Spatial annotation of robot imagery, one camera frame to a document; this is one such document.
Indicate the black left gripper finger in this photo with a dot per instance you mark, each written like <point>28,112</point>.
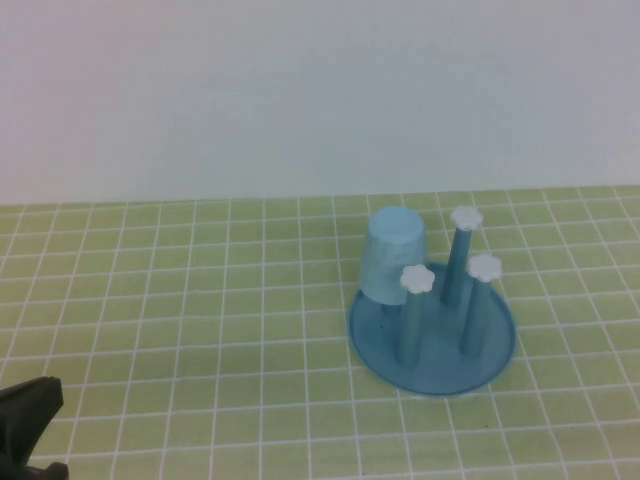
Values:
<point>50,472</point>
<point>35,410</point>

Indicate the light blue plastic cup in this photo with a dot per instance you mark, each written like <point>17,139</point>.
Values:
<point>392,255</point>

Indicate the blue cup stand white caps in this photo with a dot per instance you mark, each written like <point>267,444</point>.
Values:
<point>440,360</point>

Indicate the green checked tablecloth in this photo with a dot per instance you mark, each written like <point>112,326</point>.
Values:
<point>200,310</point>

